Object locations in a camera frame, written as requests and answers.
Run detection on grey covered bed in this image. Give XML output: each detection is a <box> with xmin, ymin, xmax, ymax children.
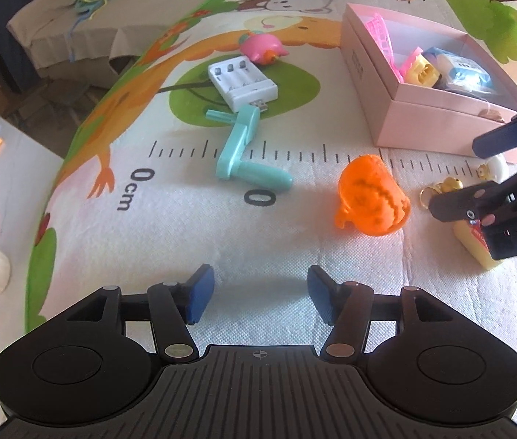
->
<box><xmin>6</xmin><ymin>0</ymin><xmax>315</xmax><ymax>89</ymax></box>

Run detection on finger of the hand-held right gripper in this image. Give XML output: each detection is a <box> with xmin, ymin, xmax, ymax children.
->
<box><xmin>472</xmin><ymin>91</ymin><xmax>517</xmax><ymax>157</ymax></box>
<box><xmin>428</xmin><ymin>148</ymin><xmax>517</xmax><ymax>228</ymax></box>

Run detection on pink cardboard box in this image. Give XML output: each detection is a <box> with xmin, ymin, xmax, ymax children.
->
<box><xmin>341</xmin><ymin>2</ymin><xmax>517</xmax><ymax>159</ymax></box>

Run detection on small white charm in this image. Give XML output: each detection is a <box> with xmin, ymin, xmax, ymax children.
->
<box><xmin>477</xmin><ymin>154</ymin><xmax>509</xmax><ymax>182</ymax></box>

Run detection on white battery charger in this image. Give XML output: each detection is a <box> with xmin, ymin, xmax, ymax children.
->
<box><xmin>206</xmin><ymin>56</ymin><xmax>280</xmax><ymax>113</ymax></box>

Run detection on doll figure keychain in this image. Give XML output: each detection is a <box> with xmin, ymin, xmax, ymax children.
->
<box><xmin>420</xmin><ymin>177</ymin><xmax>507</xmax><ymax>270</ymax></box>

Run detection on pink and teal toy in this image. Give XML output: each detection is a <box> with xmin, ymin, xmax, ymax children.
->
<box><xmin>239</xmin><ymin>31</ymin><xmax>289</xmax><ymax>66</ymax></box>

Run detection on white side table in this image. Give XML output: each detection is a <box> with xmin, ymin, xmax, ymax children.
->
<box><xmin>0</xmin><ymin>105</ymin><xmax>65</xmax><ymax>421</ymax></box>

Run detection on teal plastic crank handle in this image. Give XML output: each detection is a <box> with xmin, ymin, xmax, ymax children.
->
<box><xmin>205</xmin><ymin>105</ymin><xmax>294</xmax><ymax>191</ymax></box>

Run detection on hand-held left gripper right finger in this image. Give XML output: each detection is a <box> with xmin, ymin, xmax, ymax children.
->
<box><xmin>307</xmin><ymin>264</ymin><xmax>458</xmax><ymax>362</ymax></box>

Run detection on blue white tissue pack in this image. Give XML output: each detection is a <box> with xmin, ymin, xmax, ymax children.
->
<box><xmin>423</xmin><ymin>46</ymin><xmax>493</xmax><ymax>95</ymax></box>

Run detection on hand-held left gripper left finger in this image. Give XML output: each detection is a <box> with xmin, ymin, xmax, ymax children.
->
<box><xmin>63</xmin><ymin>264</ymin><xmax>216</xmax><ymax>362</ymax></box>

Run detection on pink plastic toy strainer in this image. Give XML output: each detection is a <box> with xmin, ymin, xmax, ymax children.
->
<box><xmin>363</xmin><ymin>12</ymin><xmax>406</xmax><ymax>79</ymax></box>

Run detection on orange plastic toy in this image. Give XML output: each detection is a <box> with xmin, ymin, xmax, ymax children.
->
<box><xmin>333</xmin><ymin>154</ymin><xmax>411</xmax><ymax>237</ymax></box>

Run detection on printed play mat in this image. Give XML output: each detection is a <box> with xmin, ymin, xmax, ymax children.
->
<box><xmin>25</xmin><ymin>0</ymin><xmax>517</xmax><ymax>363</ymax></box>

